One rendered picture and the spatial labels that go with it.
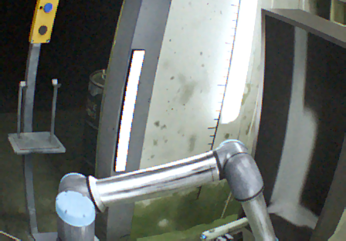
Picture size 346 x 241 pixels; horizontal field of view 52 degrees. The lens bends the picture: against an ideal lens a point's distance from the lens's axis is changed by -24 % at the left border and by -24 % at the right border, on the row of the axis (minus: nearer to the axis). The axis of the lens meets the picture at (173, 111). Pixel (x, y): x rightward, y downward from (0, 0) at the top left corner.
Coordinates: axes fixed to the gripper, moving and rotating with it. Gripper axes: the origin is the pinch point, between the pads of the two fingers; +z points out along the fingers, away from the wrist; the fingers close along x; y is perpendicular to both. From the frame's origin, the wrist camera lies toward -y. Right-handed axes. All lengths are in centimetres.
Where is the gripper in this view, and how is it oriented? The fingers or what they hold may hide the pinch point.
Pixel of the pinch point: (218, 234)
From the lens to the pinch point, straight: 210.6
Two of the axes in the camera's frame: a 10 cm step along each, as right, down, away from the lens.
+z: -6.0, -3.9, 7.0
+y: -1.7, 9.2, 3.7
